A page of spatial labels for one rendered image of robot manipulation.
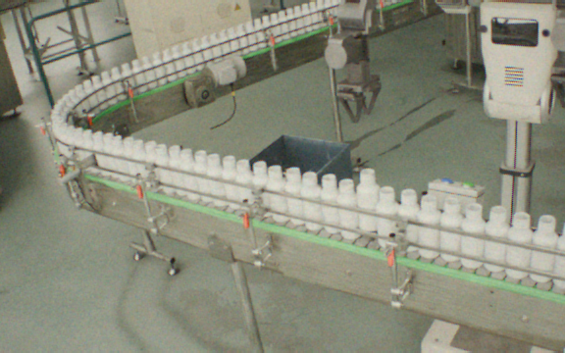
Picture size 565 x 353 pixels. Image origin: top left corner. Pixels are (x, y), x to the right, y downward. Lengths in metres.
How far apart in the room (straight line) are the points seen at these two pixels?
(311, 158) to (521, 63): 0.95
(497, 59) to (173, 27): 4.17
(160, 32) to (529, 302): 4.66
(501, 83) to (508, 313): 0.74
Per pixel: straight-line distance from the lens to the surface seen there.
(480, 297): 1.51
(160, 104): 3.13
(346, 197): 1.54
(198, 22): 5.78
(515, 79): 1.87
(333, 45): 1.30
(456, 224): 1.44
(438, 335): 2.36
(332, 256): 1.65
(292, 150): 2.39
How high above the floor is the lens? 1.93
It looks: 28 degrees down
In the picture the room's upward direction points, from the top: 9 degrees counter-clockwise
